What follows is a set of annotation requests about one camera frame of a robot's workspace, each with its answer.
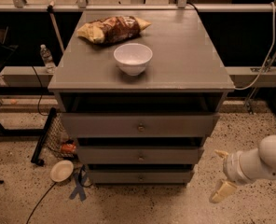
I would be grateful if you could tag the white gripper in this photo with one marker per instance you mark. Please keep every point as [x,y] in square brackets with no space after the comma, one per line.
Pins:
[229,168]

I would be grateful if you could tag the grey bottom drawer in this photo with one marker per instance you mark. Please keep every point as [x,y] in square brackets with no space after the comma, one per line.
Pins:
[140,176]

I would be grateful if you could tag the grey drawer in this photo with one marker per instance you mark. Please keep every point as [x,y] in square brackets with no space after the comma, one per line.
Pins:
[139,155]
[137,125]
[140,176]

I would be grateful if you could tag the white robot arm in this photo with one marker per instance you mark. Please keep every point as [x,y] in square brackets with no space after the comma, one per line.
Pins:
[245,167]

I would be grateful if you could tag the grey drawer cabinet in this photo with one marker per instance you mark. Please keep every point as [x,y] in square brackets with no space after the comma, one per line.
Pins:
[185,76]

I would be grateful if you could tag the grey middle drawer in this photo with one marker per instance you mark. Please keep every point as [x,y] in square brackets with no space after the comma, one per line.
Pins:
[139,155]

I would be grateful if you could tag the grey top drawer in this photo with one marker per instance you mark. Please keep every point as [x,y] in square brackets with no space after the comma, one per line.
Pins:
[137,125]

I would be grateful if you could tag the white bowl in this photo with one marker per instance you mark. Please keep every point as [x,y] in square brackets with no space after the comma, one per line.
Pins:
[133,58]

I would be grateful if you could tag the blue tape cross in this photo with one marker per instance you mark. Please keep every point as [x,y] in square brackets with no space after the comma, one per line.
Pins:
[80,178]

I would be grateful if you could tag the orange can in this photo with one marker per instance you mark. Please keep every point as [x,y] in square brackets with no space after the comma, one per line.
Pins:
[68,148]

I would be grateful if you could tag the brown yellow chip bag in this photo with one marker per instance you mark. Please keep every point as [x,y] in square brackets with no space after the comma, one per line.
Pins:
[112,30]

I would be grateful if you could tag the clear plastic water bottle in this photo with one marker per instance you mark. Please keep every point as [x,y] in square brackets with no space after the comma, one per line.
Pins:
[47,59]

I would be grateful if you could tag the grey low bench beam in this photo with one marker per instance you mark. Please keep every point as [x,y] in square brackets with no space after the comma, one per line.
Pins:
[24,77]

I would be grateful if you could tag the black mesh net frame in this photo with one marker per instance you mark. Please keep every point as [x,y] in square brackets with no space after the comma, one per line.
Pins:
[52,137]

